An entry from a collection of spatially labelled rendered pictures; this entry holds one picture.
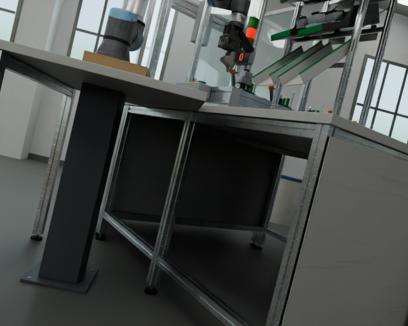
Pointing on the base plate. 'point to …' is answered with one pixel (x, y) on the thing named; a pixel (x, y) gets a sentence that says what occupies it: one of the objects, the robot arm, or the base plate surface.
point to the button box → (197, 86)
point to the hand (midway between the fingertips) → (229, 70)
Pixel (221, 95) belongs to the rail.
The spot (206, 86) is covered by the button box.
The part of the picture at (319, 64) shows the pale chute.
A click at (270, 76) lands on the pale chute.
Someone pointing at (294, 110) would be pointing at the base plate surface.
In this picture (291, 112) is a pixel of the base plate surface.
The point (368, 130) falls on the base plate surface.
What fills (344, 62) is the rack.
